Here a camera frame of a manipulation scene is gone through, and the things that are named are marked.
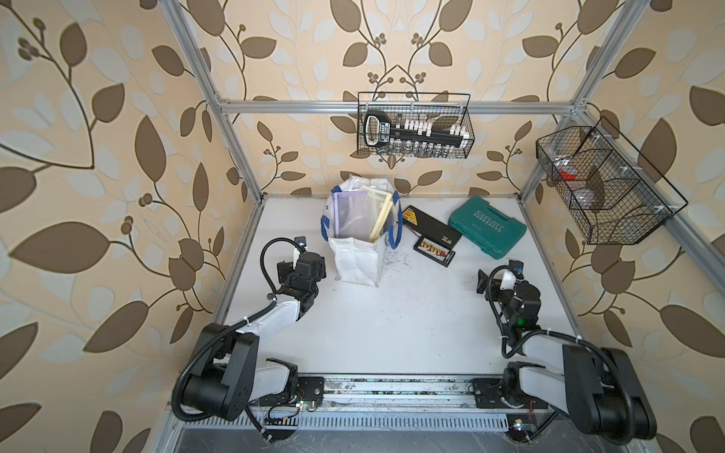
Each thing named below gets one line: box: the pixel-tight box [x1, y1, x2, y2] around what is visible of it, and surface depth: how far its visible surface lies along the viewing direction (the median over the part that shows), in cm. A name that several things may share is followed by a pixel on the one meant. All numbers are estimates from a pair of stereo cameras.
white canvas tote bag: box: [320, 176, 404, 288], surface depth 93 cm
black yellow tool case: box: [402, 204, 462, 263], surface depth 107 cm
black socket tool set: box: [363, 110, 471, 156], surface depth 86 cm
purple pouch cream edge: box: [332, 190, 372, 239], surface depth 95 cm
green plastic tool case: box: [447, 195, 528, 260], surface depth 107 cm
